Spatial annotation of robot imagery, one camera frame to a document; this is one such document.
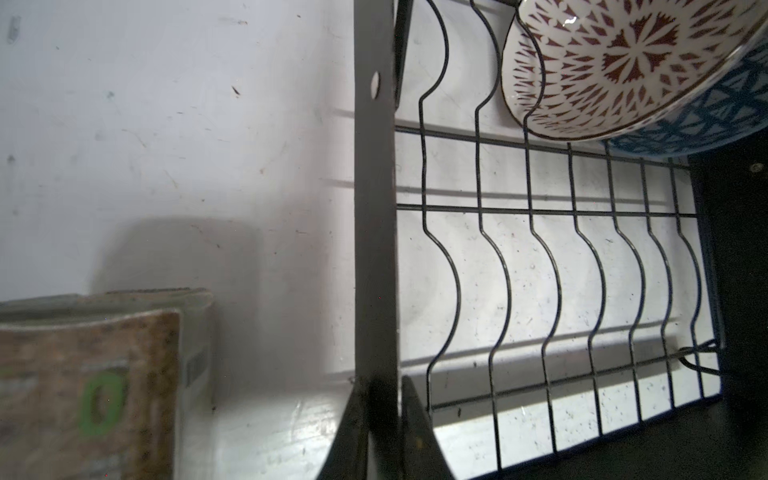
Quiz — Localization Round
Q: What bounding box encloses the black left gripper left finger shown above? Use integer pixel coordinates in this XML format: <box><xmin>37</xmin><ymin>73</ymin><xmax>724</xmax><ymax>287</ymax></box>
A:
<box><xmin>317</xmin><ymin>383</ymin><xmax>369</xmax><ymax>480</ymax></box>

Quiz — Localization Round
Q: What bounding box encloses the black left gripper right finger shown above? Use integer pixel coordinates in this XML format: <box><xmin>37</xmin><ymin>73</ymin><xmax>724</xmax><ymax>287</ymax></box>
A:
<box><xmin>401</xmin><ymin>376</ymin><xmax>454</xmax><ymax>479</ymax></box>

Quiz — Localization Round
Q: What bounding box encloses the white brown patterned bowl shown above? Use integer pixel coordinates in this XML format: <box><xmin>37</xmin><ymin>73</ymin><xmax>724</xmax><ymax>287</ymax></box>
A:
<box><xmin>500</xmin><ymin>0</ymin><xmax>767</xmax><ymax>141</ymax></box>

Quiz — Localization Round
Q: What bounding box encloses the blue patterned bowl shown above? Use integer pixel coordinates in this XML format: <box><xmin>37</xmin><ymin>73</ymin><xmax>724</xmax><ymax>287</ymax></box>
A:
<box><xmin>607</xmin><ymin>38</ymin><xmax>767</xmax><ymax>158</ymax></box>

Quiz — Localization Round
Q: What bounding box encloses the black two-tier dish rack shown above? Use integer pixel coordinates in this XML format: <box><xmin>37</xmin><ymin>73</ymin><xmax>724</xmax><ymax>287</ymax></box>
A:
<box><xmin>354</xmin><ymin>1</ymin><xmax>767</xmax><ymax>479</ymax></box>

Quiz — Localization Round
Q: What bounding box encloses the small glass spice jar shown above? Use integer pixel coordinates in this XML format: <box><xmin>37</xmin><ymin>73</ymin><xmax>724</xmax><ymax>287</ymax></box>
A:
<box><xmin>1</xmin><ymin>288</ymin><xmax>215</xmax><ymax>479</ymax></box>

